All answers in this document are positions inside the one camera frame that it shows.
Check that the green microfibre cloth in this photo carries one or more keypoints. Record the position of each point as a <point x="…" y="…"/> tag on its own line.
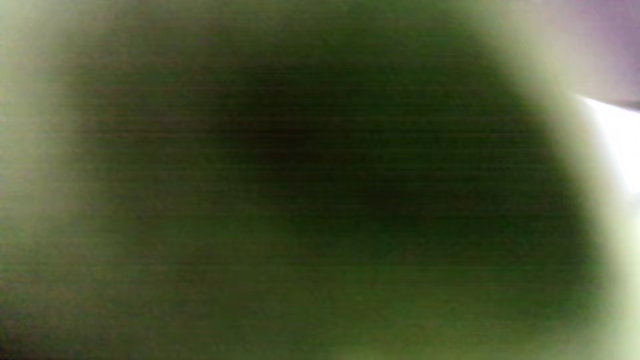
<point x="300" y="225"/>

